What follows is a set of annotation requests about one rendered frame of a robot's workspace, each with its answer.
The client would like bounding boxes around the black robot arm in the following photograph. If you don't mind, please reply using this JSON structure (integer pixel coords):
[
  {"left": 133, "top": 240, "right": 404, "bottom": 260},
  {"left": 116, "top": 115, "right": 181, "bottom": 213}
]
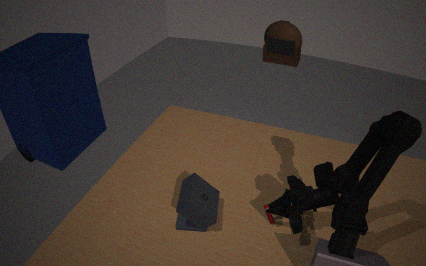
[{"left": 289, "top": 111, "right": 422, "bottom": 259}]

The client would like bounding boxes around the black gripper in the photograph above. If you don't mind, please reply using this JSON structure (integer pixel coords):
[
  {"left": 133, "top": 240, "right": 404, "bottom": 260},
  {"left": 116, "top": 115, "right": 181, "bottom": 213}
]
[{"left": 266, "top": 175, "right": 320, "bottom": 234}]

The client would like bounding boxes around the dark red peg with grey band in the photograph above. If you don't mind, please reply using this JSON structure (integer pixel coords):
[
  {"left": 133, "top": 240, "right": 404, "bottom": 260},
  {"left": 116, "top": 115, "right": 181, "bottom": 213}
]
[{"left": 264, "top": 204, "right": 275, "bottom": 224}]

